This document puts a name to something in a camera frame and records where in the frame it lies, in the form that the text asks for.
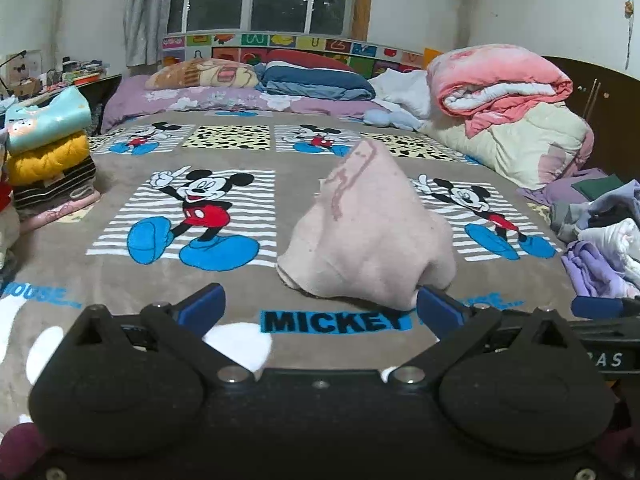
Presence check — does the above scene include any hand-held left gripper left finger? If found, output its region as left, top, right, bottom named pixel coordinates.
left=65, top=282, right=256, bottom=387

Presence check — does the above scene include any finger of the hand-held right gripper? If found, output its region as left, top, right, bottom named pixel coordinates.
left=571, top=296, right=640, bottom=333

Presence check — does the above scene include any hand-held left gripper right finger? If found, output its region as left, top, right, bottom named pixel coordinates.
left=389, top=285, right=582, bottom=389

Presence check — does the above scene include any pink knit sweater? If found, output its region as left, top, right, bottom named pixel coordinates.
left=276, top=140, right=457, bottom=311

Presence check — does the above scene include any lilac fleece garment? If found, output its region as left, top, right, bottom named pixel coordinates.
left=561, top=240, right=640, bottom=302

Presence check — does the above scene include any cartoon mouse printed blanket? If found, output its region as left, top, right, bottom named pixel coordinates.
left=0, top=115, right=640, bottom=461

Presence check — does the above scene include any white garment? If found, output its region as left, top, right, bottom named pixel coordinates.
left=579, top=219, right=640, bottom=283

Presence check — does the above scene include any grey garment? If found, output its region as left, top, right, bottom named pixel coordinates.
left=549, top=200, right=603, bottom=243

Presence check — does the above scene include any dark green cloth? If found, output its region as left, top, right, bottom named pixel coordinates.
left=571, top=173, right=626, bottom=197

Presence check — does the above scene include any lavender cloth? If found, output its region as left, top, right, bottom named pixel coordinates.
left=516, top=167, right=626, bottom=207

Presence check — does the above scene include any pink folded garment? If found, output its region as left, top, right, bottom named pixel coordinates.
left=17, top=189, right=102, bottom=232

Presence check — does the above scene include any cream quilt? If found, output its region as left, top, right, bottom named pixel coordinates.
left=419, top=102, right=596, bottom=192

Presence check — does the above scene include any dark wooden cabinet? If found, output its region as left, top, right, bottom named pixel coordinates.
left=541, top=55, right=640, bottom=186

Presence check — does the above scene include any dark striped folded garment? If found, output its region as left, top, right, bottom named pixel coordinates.
left=11, top=155, right=99, bottom=212

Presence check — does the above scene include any purple floral bedsheet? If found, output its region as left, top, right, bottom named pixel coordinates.
left=100, top=75, right=397, bottom=134

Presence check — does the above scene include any yellow knit sweater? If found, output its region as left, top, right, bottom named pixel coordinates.
left=5, top=130, right=92, bottom=187

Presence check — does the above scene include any white cloth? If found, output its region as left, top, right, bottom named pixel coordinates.
left=369, top=69, right=434, bottom=121

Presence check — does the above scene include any person's maroon clothing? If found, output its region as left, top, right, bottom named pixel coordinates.
left=0, top=422, right=48, bottom=467

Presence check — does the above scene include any cartoon printed pillow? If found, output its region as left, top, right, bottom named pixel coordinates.
left=145, top=57, right=261, bottom=92

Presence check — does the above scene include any pink quilt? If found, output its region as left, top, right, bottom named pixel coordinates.
left=426, top=45, right=574, bottom=137

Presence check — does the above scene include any light blue folded garment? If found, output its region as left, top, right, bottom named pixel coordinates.
left=4, top=85, right=92, bottom=157

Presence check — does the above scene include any blue pillow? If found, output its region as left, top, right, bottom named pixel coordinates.
left=256, top=60, right=377, bottom=102

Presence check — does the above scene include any desk clutter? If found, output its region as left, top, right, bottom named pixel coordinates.
left=45, top=55, right=110, bottom=87

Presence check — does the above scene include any red pillow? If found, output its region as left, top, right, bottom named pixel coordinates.
left=265, top=49, right=357, bottom=74

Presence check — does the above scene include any colourful patchwork headboard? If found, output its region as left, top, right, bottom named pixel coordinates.
left=161, top=30, right=444, bottom=68

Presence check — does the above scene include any cardboard box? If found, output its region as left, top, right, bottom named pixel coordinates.
left=0, top=50, right=45, bottom=97

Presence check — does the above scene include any grey curtain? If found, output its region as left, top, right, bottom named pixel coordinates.
left=122, top=0, right=180, bottom=68

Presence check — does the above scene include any wall hanging ornament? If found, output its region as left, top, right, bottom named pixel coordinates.
left=622, top=0, right=635, bottom=70

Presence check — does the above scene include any wooden window frame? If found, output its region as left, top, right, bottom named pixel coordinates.
left=350, top=0, right=377, bottom=43

